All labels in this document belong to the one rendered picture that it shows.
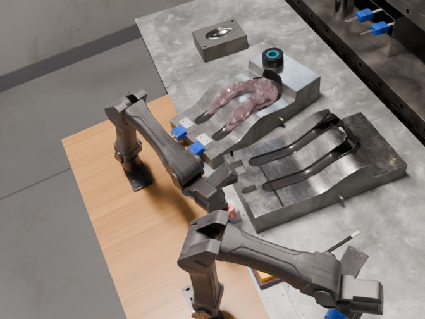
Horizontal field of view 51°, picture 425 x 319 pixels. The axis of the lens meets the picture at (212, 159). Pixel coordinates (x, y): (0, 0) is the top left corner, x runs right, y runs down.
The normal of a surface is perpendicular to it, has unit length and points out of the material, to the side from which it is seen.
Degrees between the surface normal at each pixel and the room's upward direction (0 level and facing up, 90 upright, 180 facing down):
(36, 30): 90
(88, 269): 0
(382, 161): 0
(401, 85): 0
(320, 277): 22
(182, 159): 30
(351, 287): 12
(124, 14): 90
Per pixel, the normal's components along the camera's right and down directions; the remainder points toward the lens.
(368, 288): -0.33, -0.65
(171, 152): 0.22, -0.31
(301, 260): 0.22, -0.56
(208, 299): -0.22, 0.64
